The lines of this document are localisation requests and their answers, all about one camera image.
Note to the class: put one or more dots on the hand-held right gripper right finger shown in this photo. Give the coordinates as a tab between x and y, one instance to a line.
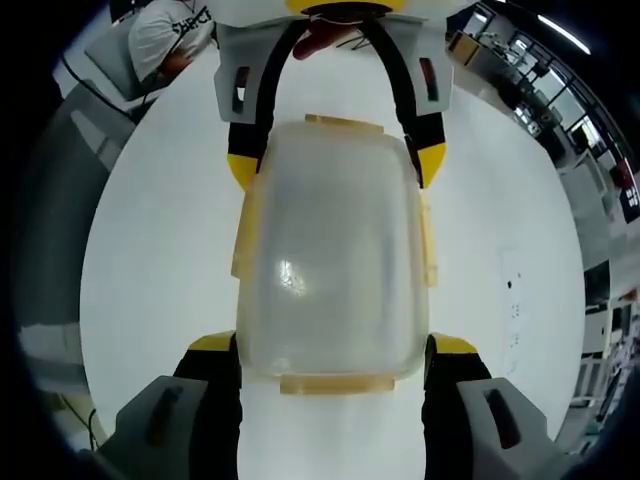
500	430

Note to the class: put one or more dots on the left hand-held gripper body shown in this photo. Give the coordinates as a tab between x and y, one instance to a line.
345	5

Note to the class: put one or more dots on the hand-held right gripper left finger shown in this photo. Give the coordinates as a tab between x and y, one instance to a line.
170	430

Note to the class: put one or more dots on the clear lid with yellow clips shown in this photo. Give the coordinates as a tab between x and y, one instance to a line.
330	250

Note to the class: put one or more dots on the person's left hand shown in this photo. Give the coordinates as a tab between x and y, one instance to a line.
315	44

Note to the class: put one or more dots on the beige box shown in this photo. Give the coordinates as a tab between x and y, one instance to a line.
464	46

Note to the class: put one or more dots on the person in white shirt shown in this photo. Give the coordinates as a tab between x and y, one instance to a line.
165	30

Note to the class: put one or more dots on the white sheet with dark marks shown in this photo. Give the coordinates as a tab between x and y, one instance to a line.
514	310

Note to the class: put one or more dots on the grey office chair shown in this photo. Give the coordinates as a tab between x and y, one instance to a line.
105	75

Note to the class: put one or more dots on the straight ceiling light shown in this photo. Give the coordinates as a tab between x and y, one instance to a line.
564	32

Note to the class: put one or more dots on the red round object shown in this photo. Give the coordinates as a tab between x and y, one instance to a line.
623	174

